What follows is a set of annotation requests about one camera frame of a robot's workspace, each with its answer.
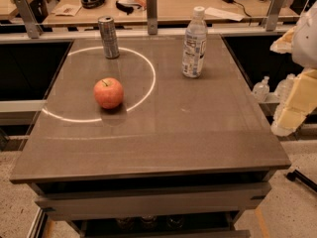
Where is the white paper sheet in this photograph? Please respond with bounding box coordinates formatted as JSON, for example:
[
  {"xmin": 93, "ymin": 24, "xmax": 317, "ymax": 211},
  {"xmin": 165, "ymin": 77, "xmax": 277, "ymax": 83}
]
[{"xmin": 205, "ymin": 7, "xmax": 244, "ymax": 22}]

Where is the black chair leg caster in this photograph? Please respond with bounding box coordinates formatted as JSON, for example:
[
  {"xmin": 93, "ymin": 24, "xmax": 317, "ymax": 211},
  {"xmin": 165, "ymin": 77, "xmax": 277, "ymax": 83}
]
[{"xmin": 286, "ymin": 170, "xmax": 317, "ymax": 192}]

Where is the grey table drawer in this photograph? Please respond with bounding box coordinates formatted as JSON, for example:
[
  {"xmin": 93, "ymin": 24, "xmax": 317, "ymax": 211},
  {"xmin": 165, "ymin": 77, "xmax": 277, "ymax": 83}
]
[{"xmin": 36, "ymin": 182, "xmax": 271, "ymax": 220}]

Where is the clear plastic water bottle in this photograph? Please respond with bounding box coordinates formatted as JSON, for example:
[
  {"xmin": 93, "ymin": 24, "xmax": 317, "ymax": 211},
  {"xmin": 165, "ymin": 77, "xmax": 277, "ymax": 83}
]
[{"xmin": 182, "ymin": 6, "xmax": 208, "ymax": 78}]

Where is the metal bracket post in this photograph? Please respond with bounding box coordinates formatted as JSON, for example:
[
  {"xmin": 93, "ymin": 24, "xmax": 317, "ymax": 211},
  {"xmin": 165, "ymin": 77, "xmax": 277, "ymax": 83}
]
[
  {"xmin": 146, "ymin": 0, "xmax": 158, "ymax": 35},
  {"xmin": 13, "ymin": 0, "xmax": 42, "ymax": 39},
  {"xmin": 262, "ymin": 0, "xmax": 284, "ymax": 32}
]

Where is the printed paper card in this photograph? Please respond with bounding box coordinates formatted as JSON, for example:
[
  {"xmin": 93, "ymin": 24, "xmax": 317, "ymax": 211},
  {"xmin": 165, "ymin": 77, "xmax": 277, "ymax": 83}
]
[{"xmin": 53, "ymin": 4, "xmax": 81, "ymax": 17}]

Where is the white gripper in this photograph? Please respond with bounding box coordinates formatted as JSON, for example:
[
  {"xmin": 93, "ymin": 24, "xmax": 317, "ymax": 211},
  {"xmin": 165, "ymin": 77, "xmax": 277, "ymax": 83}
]
[{"xmin": 269, "ymin": 4, "xmax": 317, "ymax": 137}]

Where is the right metal bracket post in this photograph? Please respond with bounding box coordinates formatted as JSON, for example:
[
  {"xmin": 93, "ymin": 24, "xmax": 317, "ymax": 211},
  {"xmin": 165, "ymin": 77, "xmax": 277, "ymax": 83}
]
[{"xmin": 262, "ymin": 0, "xmax": 284, "ymax": 32}]

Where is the small plastic bottle on shelf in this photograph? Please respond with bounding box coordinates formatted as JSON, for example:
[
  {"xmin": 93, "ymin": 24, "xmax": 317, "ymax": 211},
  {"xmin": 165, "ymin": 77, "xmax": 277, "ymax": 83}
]
[{"xmin": 252, "ymin": 76, "xmax": 269, "ymax": 102}]

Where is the middle metal bracket post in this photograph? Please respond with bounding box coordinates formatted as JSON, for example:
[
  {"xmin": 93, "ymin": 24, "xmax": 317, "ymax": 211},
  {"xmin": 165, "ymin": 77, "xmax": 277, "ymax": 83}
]
[{"xmin": 146, "ymin": 0, "xmax": 158, "ymax": 35}]

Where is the red apple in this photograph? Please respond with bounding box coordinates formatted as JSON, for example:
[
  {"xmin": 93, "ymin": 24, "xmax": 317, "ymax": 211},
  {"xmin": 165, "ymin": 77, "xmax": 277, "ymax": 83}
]
[{"xmin": 93, "ymin": 77, "xmax": 124, "ymax": 109}]

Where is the silver drink can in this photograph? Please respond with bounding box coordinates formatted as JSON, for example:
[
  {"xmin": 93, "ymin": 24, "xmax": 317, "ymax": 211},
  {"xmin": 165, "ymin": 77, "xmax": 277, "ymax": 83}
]
[{"xmin": 98, "ymin": 16, "xmax": 120, "ymax": 59}]

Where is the left metal bracket post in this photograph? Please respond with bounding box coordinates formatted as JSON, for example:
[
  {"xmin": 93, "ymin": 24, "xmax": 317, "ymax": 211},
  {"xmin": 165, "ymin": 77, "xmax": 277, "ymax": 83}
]
[{"xmin": 13, "ymin": 0, "xmax": 42, "ymax": 39}]

